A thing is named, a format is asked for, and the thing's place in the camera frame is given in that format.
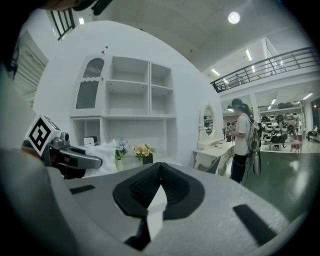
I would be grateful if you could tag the white shelf cabinet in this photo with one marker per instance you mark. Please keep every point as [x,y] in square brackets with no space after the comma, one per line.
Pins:
[130,100]

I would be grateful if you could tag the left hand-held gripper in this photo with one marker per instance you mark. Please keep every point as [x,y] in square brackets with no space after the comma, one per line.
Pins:
[75,160]

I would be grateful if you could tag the blue flower bouquet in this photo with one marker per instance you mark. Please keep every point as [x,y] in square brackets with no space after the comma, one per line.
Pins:
[122,146]

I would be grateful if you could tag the orange flower bouquet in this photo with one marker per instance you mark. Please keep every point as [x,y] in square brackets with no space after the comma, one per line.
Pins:
[142,150]

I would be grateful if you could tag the white plastic bag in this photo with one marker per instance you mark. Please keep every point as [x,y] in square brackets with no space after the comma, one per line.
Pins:
[102,160]

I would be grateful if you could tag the pale green vase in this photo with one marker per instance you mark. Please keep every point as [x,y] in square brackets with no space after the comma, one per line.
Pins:
[119,165]

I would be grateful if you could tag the white appliance with black top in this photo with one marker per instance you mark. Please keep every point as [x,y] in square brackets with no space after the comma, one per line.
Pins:
[90,143]

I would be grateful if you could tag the shelf of helmets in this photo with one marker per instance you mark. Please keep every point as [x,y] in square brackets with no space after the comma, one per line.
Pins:
[277,127]

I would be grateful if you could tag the black square vase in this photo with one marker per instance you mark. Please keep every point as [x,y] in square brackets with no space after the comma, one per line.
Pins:
[148,159]

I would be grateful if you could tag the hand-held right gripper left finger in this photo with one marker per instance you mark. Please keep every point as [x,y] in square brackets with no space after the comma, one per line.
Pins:
[127,197]

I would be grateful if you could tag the person's left forearm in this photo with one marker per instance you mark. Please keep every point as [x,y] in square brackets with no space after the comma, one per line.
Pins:
[30,150]

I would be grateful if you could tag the round ceiling light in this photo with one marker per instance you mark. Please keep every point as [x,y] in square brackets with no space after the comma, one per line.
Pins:
[233,18]

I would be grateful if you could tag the pink chair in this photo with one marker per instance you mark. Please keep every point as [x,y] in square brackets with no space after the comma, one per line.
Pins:
[296,143]

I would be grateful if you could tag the white vanity table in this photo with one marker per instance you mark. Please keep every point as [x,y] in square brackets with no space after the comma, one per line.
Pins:
[215,150]

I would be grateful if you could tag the oval vanity mirror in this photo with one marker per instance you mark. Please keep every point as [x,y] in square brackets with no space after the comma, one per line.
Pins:
[207,122]

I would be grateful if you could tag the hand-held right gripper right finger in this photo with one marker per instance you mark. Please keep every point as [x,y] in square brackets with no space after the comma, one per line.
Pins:
[187,197]

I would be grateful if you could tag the black head-mounted camera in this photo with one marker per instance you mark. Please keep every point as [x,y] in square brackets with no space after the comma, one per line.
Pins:
[100,6]

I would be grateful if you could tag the person's head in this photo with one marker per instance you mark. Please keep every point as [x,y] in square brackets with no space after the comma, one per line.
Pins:
[62,3]

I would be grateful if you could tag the black metal railing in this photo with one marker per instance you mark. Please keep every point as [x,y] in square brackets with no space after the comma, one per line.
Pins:
[65,33]
[287,55]

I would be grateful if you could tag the small red-capped bottle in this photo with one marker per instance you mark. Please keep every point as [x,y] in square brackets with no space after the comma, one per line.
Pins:
[103,51]

